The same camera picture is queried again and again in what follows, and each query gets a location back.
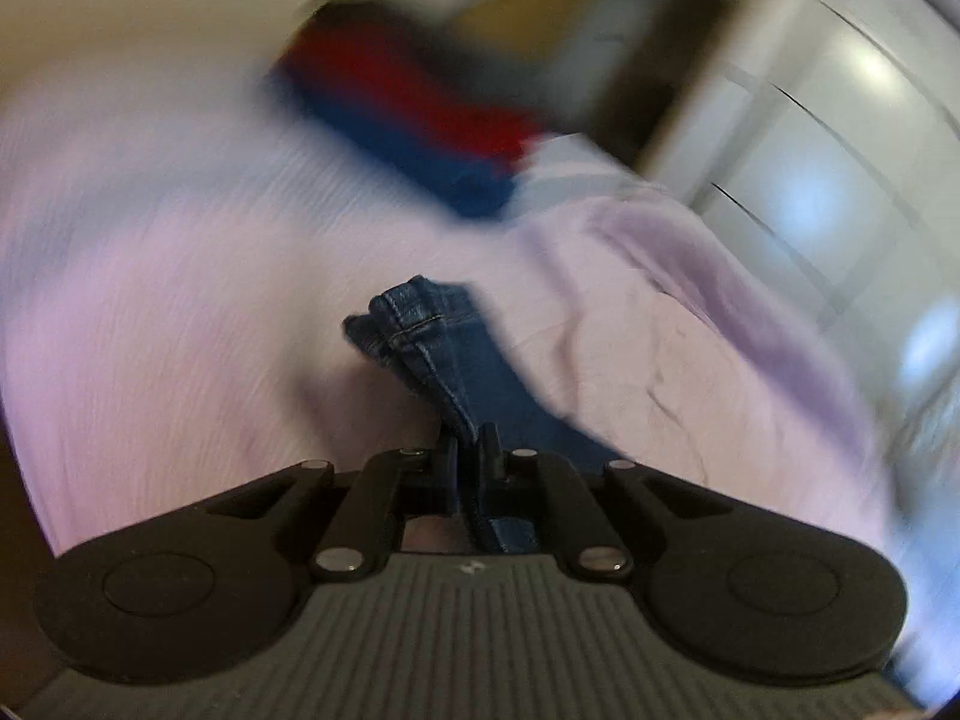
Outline pink cloth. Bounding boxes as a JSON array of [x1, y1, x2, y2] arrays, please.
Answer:
[[585, 187, 886, 466]]

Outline white wardrobe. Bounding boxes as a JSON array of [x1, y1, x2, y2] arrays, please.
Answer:
[[637, 0, 960, 421]]

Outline pink bed cover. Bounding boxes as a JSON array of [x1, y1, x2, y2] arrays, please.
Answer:
[[0, 67, 893, 563]]

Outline blue denim jeans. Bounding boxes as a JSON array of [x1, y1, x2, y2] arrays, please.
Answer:
[[343, 276, 631, 556]]

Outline red and blue cloth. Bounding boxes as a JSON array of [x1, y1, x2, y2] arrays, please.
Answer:
[[262, 4, 556, 222]]

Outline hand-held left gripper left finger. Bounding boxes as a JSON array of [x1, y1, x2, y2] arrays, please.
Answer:
[[206, 435, 460, 582]]

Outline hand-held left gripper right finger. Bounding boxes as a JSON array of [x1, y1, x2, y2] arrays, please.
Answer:
[[471, 422, 732, 578]]

